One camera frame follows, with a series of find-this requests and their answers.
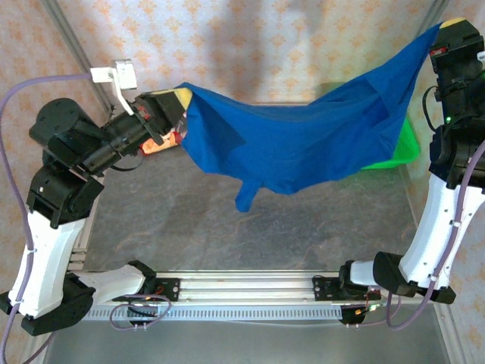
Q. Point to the green plastic basket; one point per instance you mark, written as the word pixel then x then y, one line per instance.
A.
pixel 407 148

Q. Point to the aluminium frame post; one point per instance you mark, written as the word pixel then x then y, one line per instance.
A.
pixel 451 333
pixel 38 352
pixel 72 41
pixel 435 13

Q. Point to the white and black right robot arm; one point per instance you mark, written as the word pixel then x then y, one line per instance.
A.
pixel 435 235

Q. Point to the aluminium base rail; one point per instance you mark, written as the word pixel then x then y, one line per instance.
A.
pixel 246 288

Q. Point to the blue printed t-shirt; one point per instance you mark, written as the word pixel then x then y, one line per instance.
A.
pixel 284 140

